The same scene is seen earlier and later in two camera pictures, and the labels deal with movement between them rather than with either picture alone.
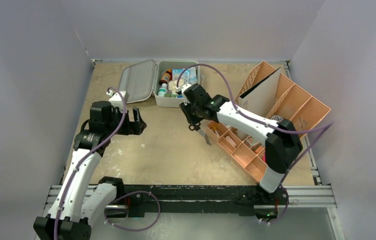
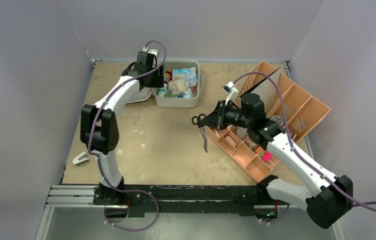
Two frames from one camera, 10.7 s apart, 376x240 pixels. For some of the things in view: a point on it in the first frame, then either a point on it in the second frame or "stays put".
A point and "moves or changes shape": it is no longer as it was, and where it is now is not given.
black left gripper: [134, 127] to [158, 82]
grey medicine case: [142, 79] stays put
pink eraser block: [231, 141] stays put
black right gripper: [191, 110] to [222, 115]
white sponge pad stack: [173, 84] stays put
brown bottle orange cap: [166, 77] stays put
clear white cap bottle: [163, 90] stays put
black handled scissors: [196, 127] moves or changes shape
